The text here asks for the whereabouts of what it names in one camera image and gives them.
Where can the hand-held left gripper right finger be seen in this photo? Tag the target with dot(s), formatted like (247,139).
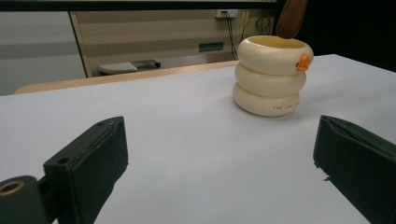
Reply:
(361,165)

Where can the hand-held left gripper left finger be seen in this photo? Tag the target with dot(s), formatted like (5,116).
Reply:
(90,161)

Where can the cream ringed cup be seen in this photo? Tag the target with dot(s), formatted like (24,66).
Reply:
(267,77)

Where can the brown wooden hairbrush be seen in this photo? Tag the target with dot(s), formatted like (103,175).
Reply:
(291,18)

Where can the wooden table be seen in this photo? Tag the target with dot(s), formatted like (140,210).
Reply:
(124,77)

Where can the grey chair base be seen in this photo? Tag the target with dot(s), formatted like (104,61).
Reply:
(121,67)

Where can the white table cover sheet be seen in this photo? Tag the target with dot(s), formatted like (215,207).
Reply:
(199,149)

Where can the white cabinet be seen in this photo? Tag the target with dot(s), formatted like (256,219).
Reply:
(37,46)

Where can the black curtain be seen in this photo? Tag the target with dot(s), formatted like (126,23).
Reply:
(351,31)

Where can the wooden cabinet with drawers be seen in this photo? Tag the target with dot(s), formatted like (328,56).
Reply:
(149,34)

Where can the white power outlet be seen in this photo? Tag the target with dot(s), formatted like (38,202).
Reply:
(226,13)

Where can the black horizontal frame bar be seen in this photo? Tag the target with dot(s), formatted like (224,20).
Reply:
(124,5)

